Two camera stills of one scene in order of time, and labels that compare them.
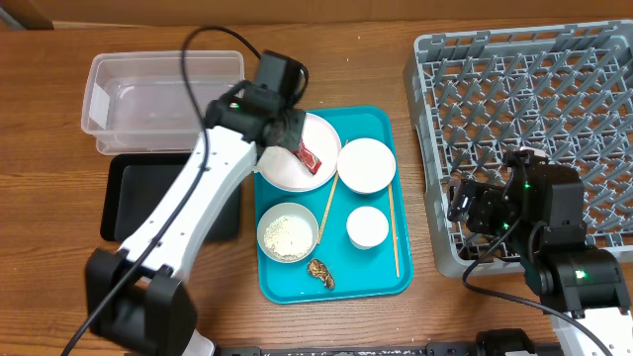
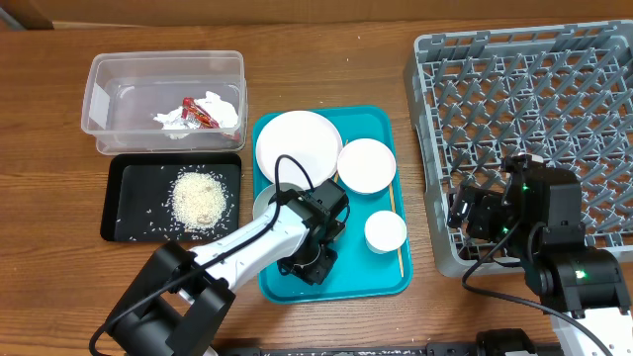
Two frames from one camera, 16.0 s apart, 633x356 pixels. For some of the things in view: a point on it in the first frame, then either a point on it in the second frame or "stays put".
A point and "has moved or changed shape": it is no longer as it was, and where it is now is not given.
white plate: (282, 168) stays put
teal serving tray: (364, 244) stays put
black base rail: (492, 342) stays put
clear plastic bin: (138, 103) stays put
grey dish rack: (565, 89) stays put
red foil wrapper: (312, 162) -> (201, 116)
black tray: (138, 185) stays put
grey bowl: (288, 232) has moved or changed shape
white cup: (367, 226) -> (385, 231)
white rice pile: (288, 237) has moved or changed shape
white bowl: (366, 165) stays put
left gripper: (292, 135) -> (317, 272)
